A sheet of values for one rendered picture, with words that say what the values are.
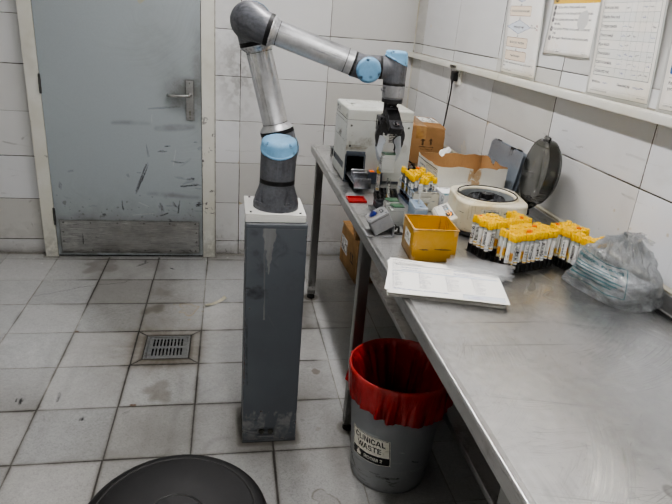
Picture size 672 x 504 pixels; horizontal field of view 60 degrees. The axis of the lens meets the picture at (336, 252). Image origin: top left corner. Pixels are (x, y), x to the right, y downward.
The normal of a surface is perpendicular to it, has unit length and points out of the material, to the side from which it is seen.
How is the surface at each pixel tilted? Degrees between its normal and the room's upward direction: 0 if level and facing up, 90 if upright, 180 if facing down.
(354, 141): 90
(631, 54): 94
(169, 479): 3
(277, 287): 90
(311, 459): 0
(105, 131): 90
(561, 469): 0
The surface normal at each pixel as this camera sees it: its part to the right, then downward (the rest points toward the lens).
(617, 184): -0.98, -0.01
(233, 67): 0.17, 0.38
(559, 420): 0.07, -0.92
